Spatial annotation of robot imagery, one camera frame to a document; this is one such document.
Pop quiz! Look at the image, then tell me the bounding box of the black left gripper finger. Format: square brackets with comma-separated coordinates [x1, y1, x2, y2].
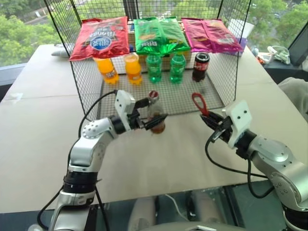
[144, 114, 168, 130]
[135, 97, 152, 108]

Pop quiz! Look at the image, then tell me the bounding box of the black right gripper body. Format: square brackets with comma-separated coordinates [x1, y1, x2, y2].
[213, 116, 234, 142]

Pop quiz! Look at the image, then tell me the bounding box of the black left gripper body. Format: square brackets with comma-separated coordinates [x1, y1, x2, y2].
[126, 102, 148, 131]

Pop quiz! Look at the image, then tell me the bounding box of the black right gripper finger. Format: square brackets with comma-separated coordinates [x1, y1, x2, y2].
[206, 111, 225, 123]
[200, 115, 219, 131]

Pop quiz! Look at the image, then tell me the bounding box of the clear glass bottle red cap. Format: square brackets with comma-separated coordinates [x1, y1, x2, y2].
[146, 90, 167, 135]

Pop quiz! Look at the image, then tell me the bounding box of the red loop strap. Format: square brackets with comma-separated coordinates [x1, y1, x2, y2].
[191, 92, 210, 116]

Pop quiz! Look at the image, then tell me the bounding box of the green soda bottle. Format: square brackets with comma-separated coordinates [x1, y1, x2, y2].
[145, 55, 163, 84]
[169, 53, 187, 84]

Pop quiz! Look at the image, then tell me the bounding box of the orange soda bottle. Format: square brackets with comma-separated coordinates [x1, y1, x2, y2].
[93, 57, 120, 85]
[124, 53, 143, 86]

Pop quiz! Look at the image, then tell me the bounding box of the dark cola bottle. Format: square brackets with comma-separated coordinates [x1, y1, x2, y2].
[191, 52, 211, 83]

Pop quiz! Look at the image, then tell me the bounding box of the green chips bag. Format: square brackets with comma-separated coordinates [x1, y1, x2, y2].
[133, 16, 191, 56]

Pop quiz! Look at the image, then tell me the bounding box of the cardboard box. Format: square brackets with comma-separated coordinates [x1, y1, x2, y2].
[127, 20, 136, 47]

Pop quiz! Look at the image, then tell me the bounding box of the small colourful toy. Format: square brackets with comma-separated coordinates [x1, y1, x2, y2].
[252, 47, 266, 65]

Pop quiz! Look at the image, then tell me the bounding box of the red chips bag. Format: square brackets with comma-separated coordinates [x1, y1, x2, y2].
[69, 16, 131, 61]

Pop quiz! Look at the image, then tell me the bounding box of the grey fabric chair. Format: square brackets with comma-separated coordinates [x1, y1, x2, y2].
[277, 77, 308, 122]

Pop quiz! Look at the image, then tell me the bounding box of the magenta chips bag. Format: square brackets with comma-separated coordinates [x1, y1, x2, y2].
[180, 17, 245, 54]

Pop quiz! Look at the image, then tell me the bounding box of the white tissue box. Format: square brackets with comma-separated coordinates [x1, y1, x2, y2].
[227, 18, 256, 57]

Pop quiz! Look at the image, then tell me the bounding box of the dark monitor screen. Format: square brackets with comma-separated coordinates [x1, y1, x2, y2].
[287, 30, 308, 67]

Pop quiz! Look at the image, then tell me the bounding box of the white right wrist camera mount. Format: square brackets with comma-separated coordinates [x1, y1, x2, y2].
[222, 100, 253, 149]

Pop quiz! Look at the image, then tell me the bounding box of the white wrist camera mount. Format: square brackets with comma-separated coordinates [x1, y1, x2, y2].
[222, 100, 253, 149]
[114, 90, 137, 132]

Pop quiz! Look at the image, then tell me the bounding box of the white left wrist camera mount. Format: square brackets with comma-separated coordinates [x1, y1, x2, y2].
[114, 90, 137, 132]

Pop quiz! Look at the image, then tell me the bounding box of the black wire mesh rack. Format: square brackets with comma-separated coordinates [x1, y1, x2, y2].
[43, 0, 252, 121]

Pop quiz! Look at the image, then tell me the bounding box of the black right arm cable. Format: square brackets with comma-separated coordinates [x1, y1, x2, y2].
[205, 130, 275, 199]

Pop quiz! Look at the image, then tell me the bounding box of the thin white cable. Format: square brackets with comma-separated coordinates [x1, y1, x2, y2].
[164, 193, 191, 221]

